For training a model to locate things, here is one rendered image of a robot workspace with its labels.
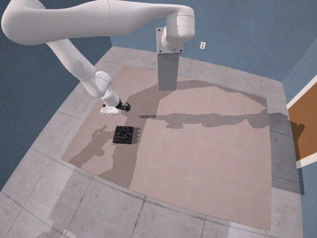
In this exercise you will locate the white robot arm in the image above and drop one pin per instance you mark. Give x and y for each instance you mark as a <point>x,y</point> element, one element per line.
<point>24,23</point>

